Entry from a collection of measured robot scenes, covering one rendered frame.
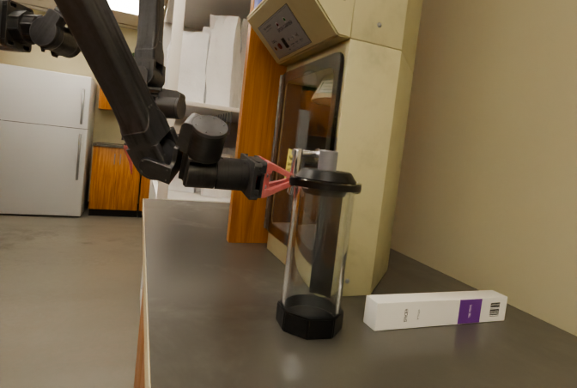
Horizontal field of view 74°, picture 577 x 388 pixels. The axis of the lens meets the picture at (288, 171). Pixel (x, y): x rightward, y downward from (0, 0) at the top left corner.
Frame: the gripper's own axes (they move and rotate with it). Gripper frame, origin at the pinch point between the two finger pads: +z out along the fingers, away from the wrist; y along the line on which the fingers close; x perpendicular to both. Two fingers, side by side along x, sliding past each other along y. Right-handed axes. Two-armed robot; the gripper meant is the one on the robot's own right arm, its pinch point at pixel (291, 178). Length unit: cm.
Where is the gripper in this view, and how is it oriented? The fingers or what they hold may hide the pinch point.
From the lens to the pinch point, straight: 72.8
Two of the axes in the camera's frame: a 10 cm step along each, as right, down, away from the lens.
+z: 9.2, 0.8, 3.8
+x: -1.6, 9.7, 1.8
